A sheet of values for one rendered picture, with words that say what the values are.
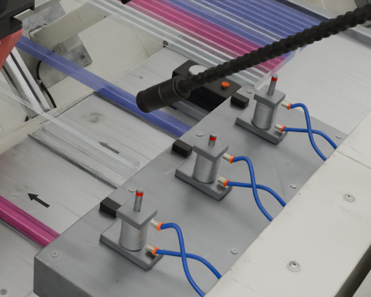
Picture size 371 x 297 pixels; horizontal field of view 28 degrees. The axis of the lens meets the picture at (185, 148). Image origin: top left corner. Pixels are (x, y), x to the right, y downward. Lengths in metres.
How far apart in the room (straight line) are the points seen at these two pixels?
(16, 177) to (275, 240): 0.28
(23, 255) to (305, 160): 0.29
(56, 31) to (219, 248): 1.44
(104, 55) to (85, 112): 1.39
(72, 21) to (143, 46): 0.44
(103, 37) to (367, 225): 1.67
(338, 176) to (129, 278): 0.23
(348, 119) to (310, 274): 0.35
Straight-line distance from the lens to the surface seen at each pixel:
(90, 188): 0.75
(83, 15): 1.93
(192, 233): 0.64
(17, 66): 1.66
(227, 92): 0.83
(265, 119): 0.75
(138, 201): 0.58
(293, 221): 0.65
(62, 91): 2.11
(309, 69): 1.00
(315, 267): 0.62
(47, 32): 2.04
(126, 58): 2.29
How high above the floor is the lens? 1.65
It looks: 45 degrees down
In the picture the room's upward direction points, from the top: 73 degrees clockwise
